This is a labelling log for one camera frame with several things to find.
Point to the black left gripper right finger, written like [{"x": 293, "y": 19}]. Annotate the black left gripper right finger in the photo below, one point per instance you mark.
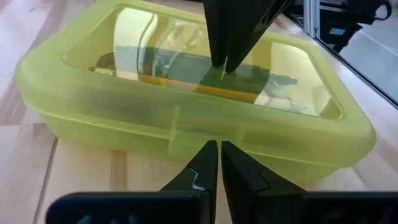
[{"x": 264, "y": 208}]

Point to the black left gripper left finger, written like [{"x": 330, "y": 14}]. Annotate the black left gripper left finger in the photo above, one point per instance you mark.
[{"x": 186, "y": 208}]

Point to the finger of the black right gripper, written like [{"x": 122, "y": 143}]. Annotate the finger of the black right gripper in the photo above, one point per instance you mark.
[
  {"x": 217, "y": 28},
  {"x": 248, "y": 25}
]

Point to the orange pencil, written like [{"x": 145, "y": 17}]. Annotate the orange pencil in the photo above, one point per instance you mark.
[{"x": 224, "y": 92}]

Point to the yellow translucent supply box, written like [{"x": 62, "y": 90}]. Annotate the yellow translucent supply box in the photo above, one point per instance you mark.
[{"x": 93, "y": 102}]

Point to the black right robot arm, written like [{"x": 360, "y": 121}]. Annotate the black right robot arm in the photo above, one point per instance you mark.
[{"x": 348, "y": 18}]

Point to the silver aluminium post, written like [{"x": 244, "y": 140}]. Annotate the silver aluminium post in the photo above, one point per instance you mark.
[{"x": 311, "y": 18}]

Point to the black table frame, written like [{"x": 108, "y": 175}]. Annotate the black table frame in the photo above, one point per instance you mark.
[{"x": 373, "y": 86}]

